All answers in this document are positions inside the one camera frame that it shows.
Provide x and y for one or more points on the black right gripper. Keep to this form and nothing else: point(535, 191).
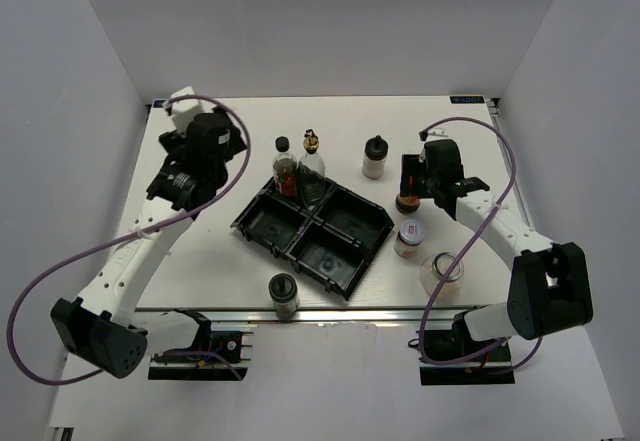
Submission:
point(411, 167)

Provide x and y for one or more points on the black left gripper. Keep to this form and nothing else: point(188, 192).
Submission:
point(173, 143)

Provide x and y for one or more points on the red-lid sauce jar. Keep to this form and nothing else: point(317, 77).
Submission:
point(407, 204)

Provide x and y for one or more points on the grey-lid spice jar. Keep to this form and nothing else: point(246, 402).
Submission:
point(409, 237)

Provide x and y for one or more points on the red-label black-cap bottle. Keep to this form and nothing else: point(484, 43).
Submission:
point(285, 168)

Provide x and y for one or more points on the clear glass oil bottle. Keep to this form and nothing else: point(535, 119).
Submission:
point(312, 171)

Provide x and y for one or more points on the black-cap pepper grinder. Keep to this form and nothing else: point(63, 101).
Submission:
point(284, 294)

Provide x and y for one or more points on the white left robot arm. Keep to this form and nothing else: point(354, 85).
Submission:
point(101, 325)

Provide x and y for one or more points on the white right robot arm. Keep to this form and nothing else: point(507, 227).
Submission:
point(549, 289)

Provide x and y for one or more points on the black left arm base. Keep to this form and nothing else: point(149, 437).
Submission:
point(221, 354)

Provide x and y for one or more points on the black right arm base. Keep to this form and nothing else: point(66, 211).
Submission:
point(447, 343)

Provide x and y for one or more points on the white shaker black cap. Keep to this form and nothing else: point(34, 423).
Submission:
point(375, 154)

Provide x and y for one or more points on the blue right table sticker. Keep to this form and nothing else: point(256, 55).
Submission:
point(467, 99)

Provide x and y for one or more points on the round clear glass jar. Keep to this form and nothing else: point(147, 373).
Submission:
point(433, 270)

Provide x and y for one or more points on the black four-compartment tray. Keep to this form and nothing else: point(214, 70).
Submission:
point(334, 244)

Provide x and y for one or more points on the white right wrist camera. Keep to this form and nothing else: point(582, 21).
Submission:
point(428, 135)

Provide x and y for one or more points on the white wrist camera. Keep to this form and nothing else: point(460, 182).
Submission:
point(428, 135)
point(183, 112)

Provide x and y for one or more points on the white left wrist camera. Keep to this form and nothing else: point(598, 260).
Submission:
point(183, 112)

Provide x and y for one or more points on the aluminium right table rail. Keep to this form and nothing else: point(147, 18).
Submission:
point(496, 120)

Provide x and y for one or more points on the aluminium table rail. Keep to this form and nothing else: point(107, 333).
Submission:
point(322, 316)
point(496, 120)

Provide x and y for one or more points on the aluminium front table rail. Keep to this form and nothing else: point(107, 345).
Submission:
point(322, 316)

